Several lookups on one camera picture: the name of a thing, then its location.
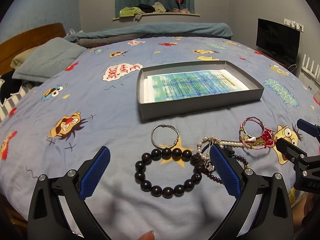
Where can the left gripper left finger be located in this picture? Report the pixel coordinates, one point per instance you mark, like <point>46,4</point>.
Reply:
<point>46,218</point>

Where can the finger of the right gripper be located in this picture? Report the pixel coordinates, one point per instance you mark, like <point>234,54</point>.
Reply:
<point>290,151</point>
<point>309,128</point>

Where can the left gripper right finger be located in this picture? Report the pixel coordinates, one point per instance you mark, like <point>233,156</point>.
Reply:
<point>273,219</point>

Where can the thin silver bangle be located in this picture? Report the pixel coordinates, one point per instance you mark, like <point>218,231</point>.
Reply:
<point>164,136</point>
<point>253,127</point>

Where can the red bead gold charm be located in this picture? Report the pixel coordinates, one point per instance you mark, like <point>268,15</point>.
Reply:
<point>266,140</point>

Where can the person's right hand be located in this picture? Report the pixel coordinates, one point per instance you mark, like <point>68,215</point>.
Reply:
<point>301,209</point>

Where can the person's thumb tip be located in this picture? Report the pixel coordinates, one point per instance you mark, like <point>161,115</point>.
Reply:
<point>148,236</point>

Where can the white wifi router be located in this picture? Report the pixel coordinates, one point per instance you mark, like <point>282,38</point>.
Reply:
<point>310,67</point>

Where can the wooden tv stand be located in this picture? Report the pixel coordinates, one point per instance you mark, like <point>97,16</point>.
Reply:
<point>275,59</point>

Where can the black flat television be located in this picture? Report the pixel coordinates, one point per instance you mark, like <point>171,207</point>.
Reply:
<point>278,40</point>

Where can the blue cartoon bedspread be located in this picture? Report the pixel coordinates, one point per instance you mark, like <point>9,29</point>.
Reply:
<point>64,121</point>

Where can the black white striped pillow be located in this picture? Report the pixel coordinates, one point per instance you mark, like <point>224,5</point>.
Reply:
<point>12,91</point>

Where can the teal folded blanket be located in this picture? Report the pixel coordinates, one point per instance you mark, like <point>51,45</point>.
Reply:
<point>221,30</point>

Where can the grey shallow cardboard box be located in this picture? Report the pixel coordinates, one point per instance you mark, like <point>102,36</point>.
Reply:
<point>159,110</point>

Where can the grey blue pillow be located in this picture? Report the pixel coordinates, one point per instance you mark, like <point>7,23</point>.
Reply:
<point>47,60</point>

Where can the blue green printed paper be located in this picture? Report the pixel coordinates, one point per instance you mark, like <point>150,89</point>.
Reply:
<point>177,86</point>

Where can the olive green pillow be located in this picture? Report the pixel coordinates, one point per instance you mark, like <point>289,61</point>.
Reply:
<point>19,59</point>

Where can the wooden headboard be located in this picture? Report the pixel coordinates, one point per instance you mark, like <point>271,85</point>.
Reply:
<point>27,40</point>

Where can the grey folded blanket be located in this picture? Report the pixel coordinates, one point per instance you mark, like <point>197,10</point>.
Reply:
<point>96,42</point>

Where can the pink cloth on sill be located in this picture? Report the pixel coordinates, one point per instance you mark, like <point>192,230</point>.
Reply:
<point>181,11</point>

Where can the beige cloth on sill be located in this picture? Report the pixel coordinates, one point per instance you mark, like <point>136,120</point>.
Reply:
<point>159,7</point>

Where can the wooden window sill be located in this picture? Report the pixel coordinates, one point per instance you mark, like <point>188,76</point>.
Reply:
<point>157,14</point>

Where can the black cloth on sill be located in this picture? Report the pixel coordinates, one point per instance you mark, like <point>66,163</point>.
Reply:
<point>146,8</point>

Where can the green cloth on sill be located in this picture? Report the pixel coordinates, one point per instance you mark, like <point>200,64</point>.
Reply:
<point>130,12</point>

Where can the white wall hooks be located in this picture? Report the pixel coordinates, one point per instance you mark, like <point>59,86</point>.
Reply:
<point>294,25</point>

